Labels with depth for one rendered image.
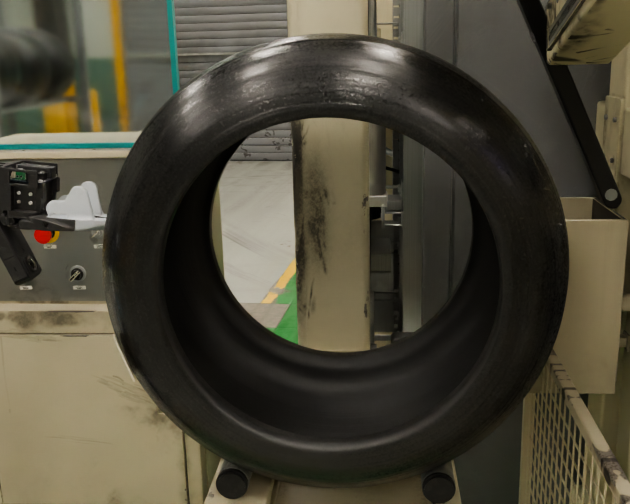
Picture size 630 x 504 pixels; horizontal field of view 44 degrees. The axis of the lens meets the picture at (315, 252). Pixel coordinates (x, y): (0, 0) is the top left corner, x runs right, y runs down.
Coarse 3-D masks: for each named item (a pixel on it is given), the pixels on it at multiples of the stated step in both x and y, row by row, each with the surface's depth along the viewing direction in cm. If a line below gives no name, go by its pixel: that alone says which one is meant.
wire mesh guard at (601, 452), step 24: (552, 360) 120; (552, 384) 121; (528, 408) 141; (576, 408) 104; (528, 432) 140; (600, 432) 98; (528, 456) 141; (552, 456) 121; (600, 456) 92; (528, 480) 143; (624, 480) 87
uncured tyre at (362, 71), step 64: (256, 64) 90; (320, 64) 88; (384, 64) 89; (448, 64) 92; (192, 128) 90; (256, 128) 89; (448, 128) 88; (512, 128) 91; (128, 192) 94; (192, 192) 121; (512, 192) 89; (128, 256) 95; (192, 256) 124; (512, 256) 91; (128, 320) 97; (192, 320) 124; (256, 320) 129; (448, 320) 123; (512, 320) 93; (192, 384) 98; (256, 384) 125; (320, 384) 127; (384, 384) 126; (448, 384) 120; (512, 384) 95; (256, 448) 100; (320, 448) 99; (384, 448) 98; (448, 448) 98
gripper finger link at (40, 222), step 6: (30, 216) 104; (36, 216) 104; (42, 216) 104; (18, 222) 106; (24, 222) 103; (30, 222) 103; (36, 222) 103; (42, 222) 103; (48, 222) 103; (54, 222) 104; (60, 222) 104; (66, 222) 104; (72, 222) 104; (30, 228) 103; (36, 228) 103; (42, 228) 103; (48, 228) 103; (54, 228) 103; (60, 228) 104; (66, 228) 104; (72, 228) 104
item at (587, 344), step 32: (576, 224) 124; (608, 224) 123; (576, 256) 125; (608, 256) 124; (576, 288) 126; (608, 288) 126; (576, 320) 128; (608, 320) 127; (576, 352) 129; (608, 352) 128; (544, 384) 131; (576, 384) 130; (608, 384) 130
